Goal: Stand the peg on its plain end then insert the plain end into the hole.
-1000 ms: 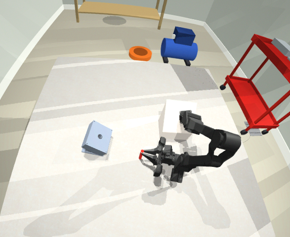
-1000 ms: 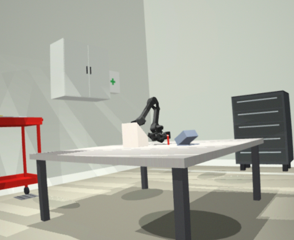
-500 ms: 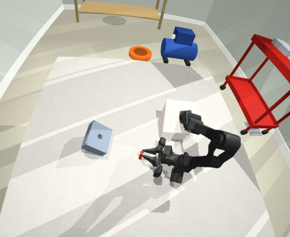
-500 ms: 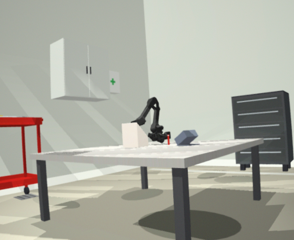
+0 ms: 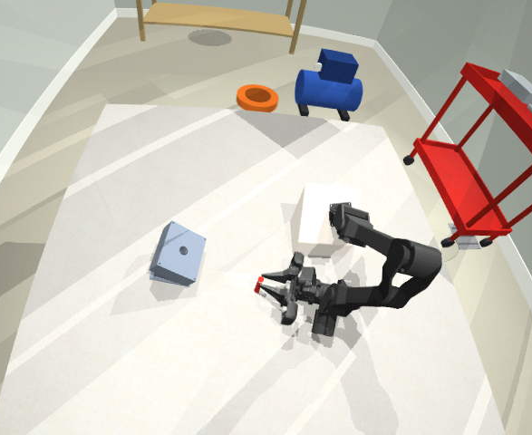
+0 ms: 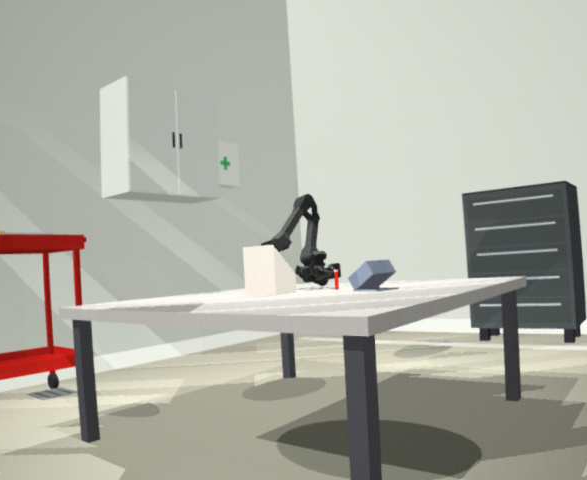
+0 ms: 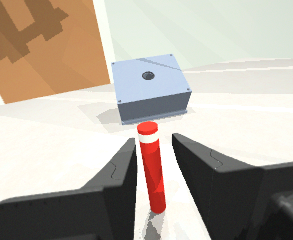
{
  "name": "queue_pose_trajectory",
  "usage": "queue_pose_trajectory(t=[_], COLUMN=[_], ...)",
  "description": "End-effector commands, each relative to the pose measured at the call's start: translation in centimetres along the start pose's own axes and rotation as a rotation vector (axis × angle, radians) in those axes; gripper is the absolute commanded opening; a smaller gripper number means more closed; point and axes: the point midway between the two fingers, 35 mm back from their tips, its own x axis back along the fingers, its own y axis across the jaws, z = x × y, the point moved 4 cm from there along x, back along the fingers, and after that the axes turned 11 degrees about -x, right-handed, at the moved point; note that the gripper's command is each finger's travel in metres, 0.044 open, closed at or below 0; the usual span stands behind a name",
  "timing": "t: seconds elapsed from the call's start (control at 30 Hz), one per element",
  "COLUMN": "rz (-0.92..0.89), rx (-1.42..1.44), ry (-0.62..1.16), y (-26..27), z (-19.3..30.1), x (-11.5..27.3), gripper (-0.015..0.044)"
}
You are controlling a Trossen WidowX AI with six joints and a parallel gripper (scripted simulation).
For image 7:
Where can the red peg with white band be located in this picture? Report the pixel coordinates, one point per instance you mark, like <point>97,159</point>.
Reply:
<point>148,136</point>

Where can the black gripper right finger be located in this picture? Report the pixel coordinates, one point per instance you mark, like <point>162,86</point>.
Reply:
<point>230,195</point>

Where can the grey sloped panel with hole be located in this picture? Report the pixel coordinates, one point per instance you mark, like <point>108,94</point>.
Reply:
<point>150,88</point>

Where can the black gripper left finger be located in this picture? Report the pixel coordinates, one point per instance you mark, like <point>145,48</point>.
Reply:
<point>105,206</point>

